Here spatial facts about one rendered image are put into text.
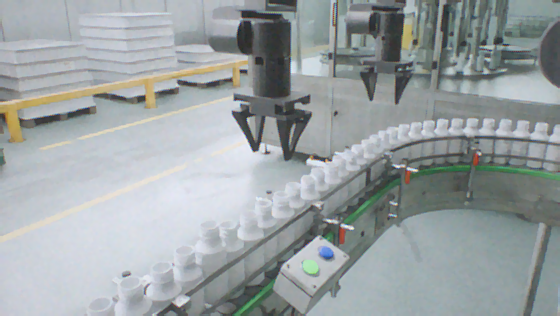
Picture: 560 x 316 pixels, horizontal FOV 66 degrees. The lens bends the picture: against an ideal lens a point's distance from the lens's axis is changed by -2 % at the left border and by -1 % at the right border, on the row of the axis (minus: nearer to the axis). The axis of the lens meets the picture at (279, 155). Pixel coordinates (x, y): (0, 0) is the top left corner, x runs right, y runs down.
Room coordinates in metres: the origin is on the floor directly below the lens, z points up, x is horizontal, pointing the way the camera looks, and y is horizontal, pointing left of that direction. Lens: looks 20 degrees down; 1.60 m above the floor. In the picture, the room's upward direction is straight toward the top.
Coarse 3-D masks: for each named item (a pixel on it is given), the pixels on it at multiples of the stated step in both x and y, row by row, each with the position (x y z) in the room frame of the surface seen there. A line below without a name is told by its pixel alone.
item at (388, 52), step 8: (384, 40) 0.99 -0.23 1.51; (392, 40) 0.98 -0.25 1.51; (400, 40) 0.99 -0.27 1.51; (376, 48) 1.01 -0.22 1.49; (384, 48) 0.99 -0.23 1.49; (392, 48) 0.98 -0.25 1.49; (400, 48) 0.99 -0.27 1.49; (376, 56) 1.00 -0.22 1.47; (384, 56) 0.99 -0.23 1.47; (392, 56) 0.98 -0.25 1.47; (400, 56) 1.00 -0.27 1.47; (368, 64) 1.01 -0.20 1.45; (384, 64) 0.98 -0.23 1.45; (392, 64) 0.97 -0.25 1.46; (400, 64) 0.96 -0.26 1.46; (408, 64) 0.98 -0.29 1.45
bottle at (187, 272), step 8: (176, 248) 0.69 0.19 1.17; (184, 248) 0.70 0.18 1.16; (192, 248) 0.69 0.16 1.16; (176, 256) 0.67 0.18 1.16; (184, 256) 0.67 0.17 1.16; (192, 256) 0.68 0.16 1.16; (176, 264) 0.67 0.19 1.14; (184, 264) 0.67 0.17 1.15; (192, 264) 0.67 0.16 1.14; (176, 272) 0.67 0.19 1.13; (184, 272) 0.67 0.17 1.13; (192, 272) 0.67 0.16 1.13; (200, 272) 0.68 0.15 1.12; (176, 280) 0.66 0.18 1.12; (184, 280) 0.66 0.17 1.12; (192, 280) 0.66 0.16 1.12; (200, 280) 0.67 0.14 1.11; (184, 288) 0.66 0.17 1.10; (192, 296) 0.66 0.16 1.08; (200, 296) 0.67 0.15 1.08; (192, 304) 0.66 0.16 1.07; (200, 304) 0.67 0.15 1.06; (192, 312) 0.66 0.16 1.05; (200, 312) 0.67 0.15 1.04
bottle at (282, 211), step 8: (280, 192) 0.94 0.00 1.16; (280, 200) 0.91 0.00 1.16; (288, 200) 0.92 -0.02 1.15; (280, 208) 0.90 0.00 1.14; (288, 208) 0.91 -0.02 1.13; (280, 216) 0.90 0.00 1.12; (288, 216) 0.90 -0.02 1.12; (280, 224) 0.89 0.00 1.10; (288, 232) 0.90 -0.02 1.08; (280, 240) 0.89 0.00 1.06; (288, 240) 0.90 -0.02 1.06; (280, 248) 0.89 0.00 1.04; (288, 256) 0.90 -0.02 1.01
